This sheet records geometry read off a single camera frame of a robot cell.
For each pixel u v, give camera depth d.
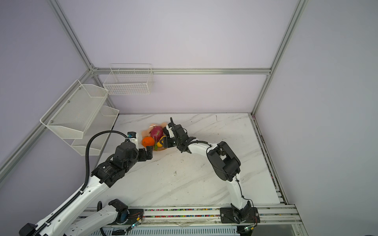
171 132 0.85
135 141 0.66
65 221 0.40
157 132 0.98
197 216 0.75
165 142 0.84
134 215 0.73
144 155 0.67
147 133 1.02
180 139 0.75
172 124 0.76
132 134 0.65
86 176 0.47
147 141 0.91
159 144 0.91
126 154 0.55
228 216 0.73
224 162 0.54
